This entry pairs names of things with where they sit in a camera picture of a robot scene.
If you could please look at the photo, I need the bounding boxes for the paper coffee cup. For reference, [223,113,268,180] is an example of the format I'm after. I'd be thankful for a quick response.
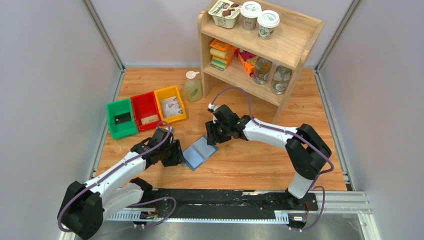
[257,10,280,40]
[240,1,262,31]

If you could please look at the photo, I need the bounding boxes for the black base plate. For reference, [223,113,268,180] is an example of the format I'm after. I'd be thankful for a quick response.
[130,177,318,220]

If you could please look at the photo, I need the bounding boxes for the right glass bottle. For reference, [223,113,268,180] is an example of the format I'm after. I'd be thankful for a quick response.
[271,65,293,95]

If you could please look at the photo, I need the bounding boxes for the wooden shelf unit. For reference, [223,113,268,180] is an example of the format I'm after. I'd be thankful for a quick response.
[197,0,325,124]

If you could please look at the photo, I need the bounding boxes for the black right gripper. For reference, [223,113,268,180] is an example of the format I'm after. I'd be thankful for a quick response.
[205,119,231,146]

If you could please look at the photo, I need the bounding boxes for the glass bottle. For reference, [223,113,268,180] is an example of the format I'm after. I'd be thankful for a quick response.
[271,65,293,95]
[253,56,273,85]

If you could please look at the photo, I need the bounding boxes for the orange snack box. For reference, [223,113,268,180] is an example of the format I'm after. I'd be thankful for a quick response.
[236,48,259,78]

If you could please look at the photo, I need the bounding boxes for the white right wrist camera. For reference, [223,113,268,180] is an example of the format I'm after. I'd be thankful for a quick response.
[207,103,222,115]

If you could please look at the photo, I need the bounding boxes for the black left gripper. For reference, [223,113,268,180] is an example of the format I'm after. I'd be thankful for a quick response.
[159,139,187,168]

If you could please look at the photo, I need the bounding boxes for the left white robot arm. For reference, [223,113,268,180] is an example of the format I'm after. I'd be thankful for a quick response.
[57,126,184,240]

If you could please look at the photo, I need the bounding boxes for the green plastic bin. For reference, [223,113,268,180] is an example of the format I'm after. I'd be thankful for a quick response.
[106,98,138,139]

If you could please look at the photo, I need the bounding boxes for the black card in green bin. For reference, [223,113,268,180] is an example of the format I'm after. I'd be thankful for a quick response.
[114,112,132,125]

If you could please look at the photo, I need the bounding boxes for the stack of sponges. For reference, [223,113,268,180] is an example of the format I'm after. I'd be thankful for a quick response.
[209,39,237,71]

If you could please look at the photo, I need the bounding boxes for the right paper coffee cup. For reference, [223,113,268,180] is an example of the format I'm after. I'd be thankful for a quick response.
[257,10,280,40]

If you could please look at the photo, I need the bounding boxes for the tan card in red bin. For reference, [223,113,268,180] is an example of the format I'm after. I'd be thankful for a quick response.
[141,114,159,125]

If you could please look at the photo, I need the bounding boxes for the yogurt cup pack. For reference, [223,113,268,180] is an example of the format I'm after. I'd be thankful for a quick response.
[208,0,242,29]

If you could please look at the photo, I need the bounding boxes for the soap dispenser bottle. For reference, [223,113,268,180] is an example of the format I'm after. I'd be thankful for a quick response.
[184,70,203,102]

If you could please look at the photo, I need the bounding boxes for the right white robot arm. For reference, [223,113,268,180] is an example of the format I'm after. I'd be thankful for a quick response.
[205,103,332,210]

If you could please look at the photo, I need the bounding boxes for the left paper coffee cup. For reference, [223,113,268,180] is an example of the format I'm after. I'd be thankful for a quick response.
[240,1,262,31]

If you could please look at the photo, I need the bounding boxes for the printed card in yellow bin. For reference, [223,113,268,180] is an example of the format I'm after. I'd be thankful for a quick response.
[160,96,184,118]

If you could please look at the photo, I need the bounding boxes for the blue leather card holder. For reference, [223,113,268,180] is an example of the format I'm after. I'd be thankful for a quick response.
[182,135,219,171]

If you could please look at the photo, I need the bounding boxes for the yellow plastic bin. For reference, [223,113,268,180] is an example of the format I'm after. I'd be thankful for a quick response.
[153,85,187,123]

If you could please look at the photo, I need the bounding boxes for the left glass bottle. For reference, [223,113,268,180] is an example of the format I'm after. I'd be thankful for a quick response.
[253,56,273,85]

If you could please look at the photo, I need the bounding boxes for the red plastic bin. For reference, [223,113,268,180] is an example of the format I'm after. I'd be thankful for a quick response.
[130,91,162,132]

